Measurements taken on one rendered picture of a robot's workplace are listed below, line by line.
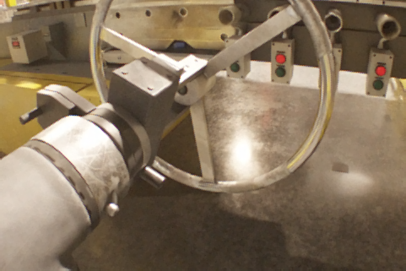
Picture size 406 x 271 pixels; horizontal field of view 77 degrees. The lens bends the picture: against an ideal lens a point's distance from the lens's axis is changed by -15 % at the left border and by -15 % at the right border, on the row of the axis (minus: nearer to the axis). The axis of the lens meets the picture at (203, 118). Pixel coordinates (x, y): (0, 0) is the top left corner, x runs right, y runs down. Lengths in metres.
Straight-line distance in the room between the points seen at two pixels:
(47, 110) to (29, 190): 0.12
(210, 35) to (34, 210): 1.12
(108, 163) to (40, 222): 0.07
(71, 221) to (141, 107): 0.12
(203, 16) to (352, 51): 0.60
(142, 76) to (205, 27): 0.99
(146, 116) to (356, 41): 0.93
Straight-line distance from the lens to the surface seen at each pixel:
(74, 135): 0.23
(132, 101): 0.27
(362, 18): 1.12
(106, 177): 0.23
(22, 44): 2.01
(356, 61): 1.12
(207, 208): 1.42
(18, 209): 0.20
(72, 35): 1.84
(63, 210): 0.21
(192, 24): 1.27
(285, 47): 1.03
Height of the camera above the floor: 1.00
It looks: 28 degrees down
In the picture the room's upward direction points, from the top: 4 degrees counter-clockwise
